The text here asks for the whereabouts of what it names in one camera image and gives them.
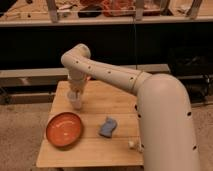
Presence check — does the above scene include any black hanging cable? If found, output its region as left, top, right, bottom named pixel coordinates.
left=133, top=14, right=139, bottom=69

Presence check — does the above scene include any orange ceramic bowl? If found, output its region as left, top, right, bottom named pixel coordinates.
left=46, top=112, right=83, bottom=148

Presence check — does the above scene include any wooden shelf with clutter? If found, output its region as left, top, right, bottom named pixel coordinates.
left=0, top=0, right=213, bottom=27

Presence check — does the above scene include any blue crumpled cloth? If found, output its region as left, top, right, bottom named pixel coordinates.
left=99, top=117, right=117, bottom=138

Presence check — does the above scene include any black bag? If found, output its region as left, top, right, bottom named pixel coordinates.
left=167, top=46, right=213, bottom=76

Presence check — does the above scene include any red cloth on shelf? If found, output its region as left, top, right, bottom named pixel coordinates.
left=101, top=0, right=135, bottom=17

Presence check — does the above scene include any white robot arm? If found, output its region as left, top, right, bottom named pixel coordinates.
left=61, top=44, right=200, bottom=171

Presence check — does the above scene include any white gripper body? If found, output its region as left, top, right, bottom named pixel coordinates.
left=67, top=77, right=87, bottom=110

